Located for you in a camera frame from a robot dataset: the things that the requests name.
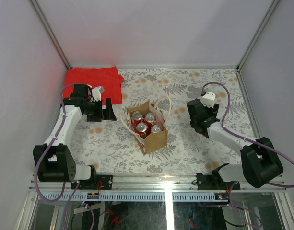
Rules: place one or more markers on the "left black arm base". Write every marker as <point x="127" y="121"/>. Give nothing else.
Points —
<point x="101" y="182"/>

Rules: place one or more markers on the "red folded cloth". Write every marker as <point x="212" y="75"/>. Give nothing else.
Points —
<point x="108" y="78"/>

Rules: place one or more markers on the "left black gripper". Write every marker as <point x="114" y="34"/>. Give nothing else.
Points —
<point x="107" y="114"/>

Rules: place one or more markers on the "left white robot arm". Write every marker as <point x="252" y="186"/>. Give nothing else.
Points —
<point x="53" y="160"/>

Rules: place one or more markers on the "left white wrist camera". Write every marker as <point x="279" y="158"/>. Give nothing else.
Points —
<point x="95" y="94"/>

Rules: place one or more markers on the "watermelon canvas tote bag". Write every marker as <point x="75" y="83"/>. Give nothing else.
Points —
<point x="154" y="141"/>

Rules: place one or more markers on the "white slotted cable duct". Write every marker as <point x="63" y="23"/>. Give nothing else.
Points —
<point x="144" y="196"/>

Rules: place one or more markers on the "red cola can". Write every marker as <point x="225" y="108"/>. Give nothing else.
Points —
<point x="150" y="119"/>
<point x="142" y="129"/>
<point x="155" y="129"/>
<point x="136" y="118"/>

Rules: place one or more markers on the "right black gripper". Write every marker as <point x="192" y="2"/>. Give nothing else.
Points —
<point x="213" y="111"/>

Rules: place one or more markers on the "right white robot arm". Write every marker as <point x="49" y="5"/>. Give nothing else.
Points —
<point x="258" y="166"/>

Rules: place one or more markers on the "floral patterned table mat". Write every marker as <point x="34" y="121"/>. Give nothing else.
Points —
<point x="109" y="147"/>

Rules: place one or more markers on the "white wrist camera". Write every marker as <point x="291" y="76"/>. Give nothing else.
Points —
<point x="95" y="94"/>
<point x="208" y="99"/>

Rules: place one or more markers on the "aluminium front rail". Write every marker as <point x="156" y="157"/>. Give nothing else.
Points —
<point x="155" y="182"/>

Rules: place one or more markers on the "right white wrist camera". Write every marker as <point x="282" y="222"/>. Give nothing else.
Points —
<point x="208" y="99"/>

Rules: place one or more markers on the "red cola can front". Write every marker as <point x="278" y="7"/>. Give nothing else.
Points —
<point x="142" y="129"/>

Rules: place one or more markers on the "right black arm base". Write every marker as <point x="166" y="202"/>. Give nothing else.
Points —
<point x="211" y="182"/>

